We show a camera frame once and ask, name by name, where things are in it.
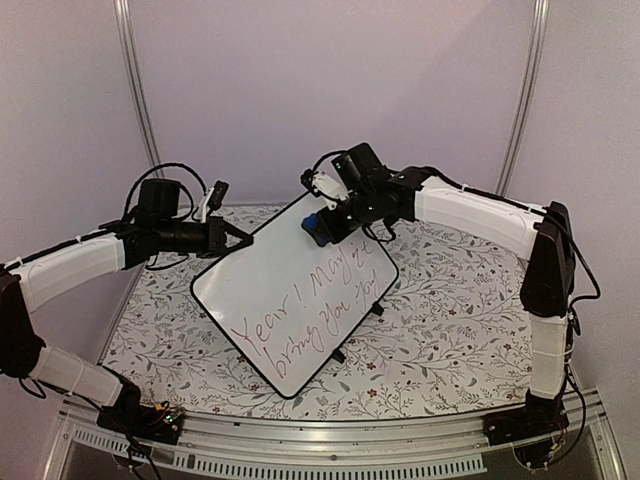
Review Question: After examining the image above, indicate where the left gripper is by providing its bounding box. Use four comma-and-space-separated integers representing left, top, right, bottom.
157, 216, 254, 260

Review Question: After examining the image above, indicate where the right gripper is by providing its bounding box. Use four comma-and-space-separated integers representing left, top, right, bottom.
313, 189, 379, 245

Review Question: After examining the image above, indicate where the blue whiteboard eraser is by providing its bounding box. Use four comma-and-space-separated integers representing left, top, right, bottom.
301, 213, 328, 247

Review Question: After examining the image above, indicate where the white whiteboard black frame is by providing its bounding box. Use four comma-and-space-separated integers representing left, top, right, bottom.
190, 194, 399, 399

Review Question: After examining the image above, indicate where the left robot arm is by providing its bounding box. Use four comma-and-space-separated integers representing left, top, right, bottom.
1, 166, 253, 434

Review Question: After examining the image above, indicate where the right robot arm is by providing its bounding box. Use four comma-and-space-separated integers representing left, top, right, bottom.
301, 143, 601, 436

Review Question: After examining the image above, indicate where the floral patterned table mat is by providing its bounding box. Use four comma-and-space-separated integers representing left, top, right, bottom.
102, 222, 532, 421

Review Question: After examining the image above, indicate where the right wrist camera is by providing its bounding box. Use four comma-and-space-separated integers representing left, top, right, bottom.
300, 169, 348, 210

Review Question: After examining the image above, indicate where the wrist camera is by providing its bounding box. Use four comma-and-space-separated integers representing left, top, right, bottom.
300, 169, 348, 210
194, 180, 229, 223

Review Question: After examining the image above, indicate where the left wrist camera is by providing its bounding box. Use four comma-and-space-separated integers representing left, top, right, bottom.
194, 180, 229, 223

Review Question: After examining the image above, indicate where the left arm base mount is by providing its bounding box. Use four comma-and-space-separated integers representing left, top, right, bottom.
97, 396, 185, 445

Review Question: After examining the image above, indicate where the front aluminium rail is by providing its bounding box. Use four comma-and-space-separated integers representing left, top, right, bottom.
43, 389, 631, 479

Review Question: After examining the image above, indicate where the left aluminium corner post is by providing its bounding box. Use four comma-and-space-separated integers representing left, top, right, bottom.
113, 0, 161, 167

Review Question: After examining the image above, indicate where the aluminium corner post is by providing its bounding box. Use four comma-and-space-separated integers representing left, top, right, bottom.
495, 0, 550, 197
113, 0, 161, 167

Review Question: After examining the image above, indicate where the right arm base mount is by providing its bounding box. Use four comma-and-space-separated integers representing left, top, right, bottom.
482, 397, 569, 470

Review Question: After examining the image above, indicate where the right aluminium corner post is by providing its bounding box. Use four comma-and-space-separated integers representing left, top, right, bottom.
495, 0, 550, 197

